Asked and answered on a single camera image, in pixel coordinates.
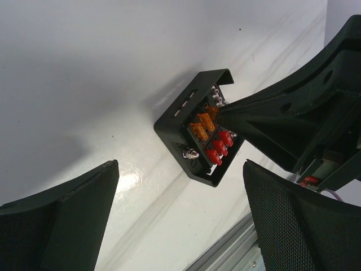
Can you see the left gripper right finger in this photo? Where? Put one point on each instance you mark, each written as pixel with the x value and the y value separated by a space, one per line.
pixel 299 229

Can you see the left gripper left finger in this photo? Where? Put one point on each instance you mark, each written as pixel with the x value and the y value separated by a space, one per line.
pixel 61 228

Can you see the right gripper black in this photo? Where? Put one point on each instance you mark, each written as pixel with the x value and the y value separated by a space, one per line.
pixel 289 130

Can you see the orange blade fuse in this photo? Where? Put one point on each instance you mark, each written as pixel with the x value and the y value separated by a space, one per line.
pixel 212 111

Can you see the black fuse box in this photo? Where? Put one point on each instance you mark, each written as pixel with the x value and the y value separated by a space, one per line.
pixel 202 147

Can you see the aluminium front rail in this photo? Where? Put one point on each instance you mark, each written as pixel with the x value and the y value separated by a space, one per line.
pixel 237 249

